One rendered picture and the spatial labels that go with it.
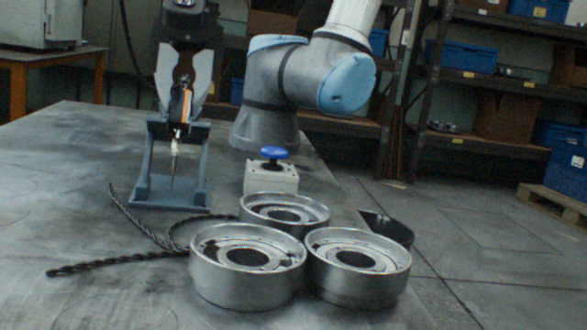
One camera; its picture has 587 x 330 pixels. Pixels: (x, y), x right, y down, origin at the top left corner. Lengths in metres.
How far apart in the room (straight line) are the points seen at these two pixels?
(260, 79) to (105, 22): 3.42
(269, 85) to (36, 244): 0.57
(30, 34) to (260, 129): 1.86
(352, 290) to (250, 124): 0.59
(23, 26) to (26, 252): 2.23
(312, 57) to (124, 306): 0.60
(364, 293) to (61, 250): 0.29
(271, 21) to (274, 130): 2.99
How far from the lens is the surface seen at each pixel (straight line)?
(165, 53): 0.68
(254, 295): 0.42
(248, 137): 0.99
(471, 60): 4.44
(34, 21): 2.68
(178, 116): 0.66
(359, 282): 0.45
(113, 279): 0.47
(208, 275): 0.42
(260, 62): 0.98
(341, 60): 0.88
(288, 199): 0.62
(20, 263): 0.50
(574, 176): 4.56
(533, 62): 5.30
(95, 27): 4.36
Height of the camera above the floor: 1.02
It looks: 14 degrees down
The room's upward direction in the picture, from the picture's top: 9 degrees clockwise
